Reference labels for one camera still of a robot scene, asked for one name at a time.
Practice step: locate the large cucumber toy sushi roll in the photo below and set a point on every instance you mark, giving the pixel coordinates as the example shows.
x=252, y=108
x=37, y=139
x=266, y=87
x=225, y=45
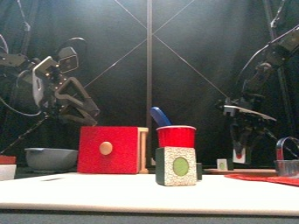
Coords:
x=176, y=166

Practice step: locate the red cup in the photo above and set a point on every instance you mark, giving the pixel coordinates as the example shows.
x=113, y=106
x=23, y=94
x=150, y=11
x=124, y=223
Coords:
x=177, y=136

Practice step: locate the white red toy sushi piece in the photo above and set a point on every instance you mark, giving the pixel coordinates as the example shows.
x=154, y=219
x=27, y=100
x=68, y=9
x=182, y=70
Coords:
x=241, y=156

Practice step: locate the small cucumber toy sushi piece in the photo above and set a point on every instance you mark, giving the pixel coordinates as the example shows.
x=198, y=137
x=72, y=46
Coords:
x=222, y=164

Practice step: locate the red plate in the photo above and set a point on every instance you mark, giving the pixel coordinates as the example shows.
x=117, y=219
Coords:
x=269, y=178

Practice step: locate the grey bowl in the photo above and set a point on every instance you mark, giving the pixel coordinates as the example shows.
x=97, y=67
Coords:
x=52, y=159

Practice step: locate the large white board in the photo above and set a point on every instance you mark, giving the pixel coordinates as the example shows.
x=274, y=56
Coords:
x=148, y=194

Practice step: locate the red box with wooden knob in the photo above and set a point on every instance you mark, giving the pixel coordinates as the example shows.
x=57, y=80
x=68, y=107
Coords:
x=109, y=150

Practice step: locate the red and white container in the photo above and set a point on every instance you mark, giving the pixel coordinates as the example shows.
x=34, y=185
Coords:
x=7, y=168

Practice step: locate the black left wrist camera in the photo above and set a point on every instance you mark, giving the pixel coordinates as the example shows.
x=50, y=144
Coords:
x=69, y=60

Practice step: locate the vertical metal frame pole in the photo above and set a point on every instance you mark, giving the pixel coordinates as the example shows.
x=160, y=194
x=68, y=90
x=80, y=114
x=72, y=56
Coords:
x=149, y=58

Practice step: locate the dark green toy block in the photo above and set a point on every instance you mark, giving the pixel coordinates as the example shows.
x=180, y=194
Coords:
x=200, y=171

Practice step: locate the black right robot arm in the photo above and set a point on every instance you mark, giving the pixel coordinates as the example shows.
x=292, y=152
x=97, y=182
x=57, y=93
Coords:
x=269, y=58

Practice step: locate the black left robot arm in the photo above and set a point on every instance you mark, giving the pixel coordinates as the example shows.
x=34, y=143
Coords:
x=10, y=62

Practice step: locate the wooden cutting board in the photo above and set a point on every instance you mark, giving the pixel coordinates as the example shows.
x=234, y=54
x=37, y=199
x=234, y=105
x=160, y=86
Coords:
x=241, y=171

